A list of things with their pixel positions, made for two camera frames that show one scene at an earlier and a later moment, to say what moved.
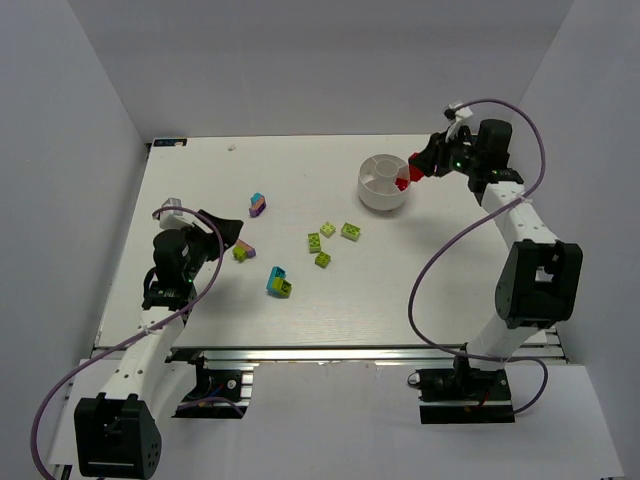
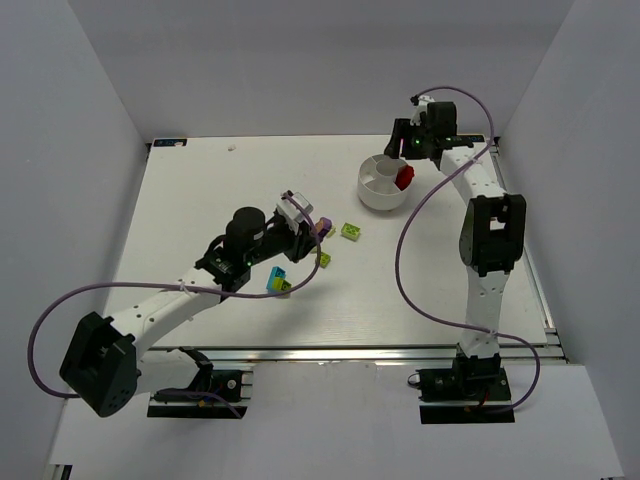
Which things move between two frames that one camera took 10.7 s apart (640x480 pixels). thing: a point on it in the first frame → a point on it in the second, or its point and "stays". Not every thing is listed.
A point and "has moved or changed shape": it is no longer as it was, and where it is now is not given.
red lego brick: [415, 173] has moved or changed shape
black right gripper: [439, 156] → [398, 138]
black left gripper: [210, 235] → [304, 240]
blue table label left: [170, 142] stays
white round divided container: [377, 187] stays
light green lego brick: [350, 231] stays
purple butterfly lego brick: [256, 212] has moved or changed shape
